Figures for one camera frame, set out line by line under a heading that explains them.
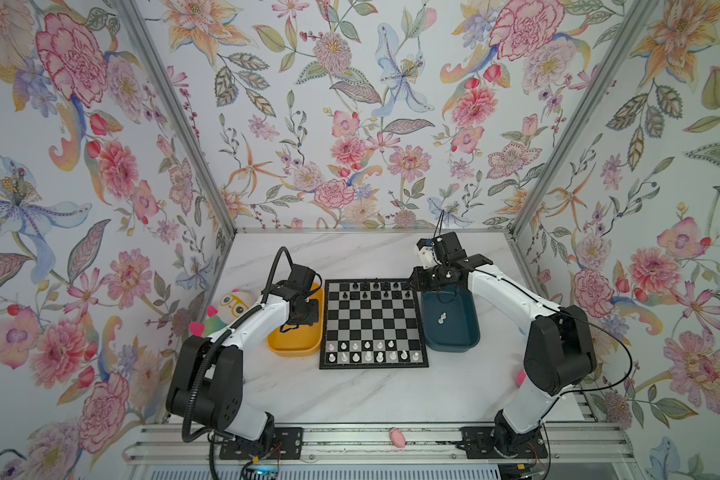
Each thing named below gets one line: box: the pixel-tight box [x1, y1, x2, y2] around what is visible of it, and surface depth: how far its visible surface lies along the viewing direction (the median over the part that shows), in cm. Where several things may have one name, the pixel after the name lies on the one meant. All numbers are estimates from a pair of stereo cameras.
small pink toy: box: [390, 428, 406, 448], surface depth 76 cm
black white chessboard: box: [319, 278, 429, 370], surface depth 95 cm
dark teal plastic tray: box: [421, 282, 480, 353], surface depth 93 cm
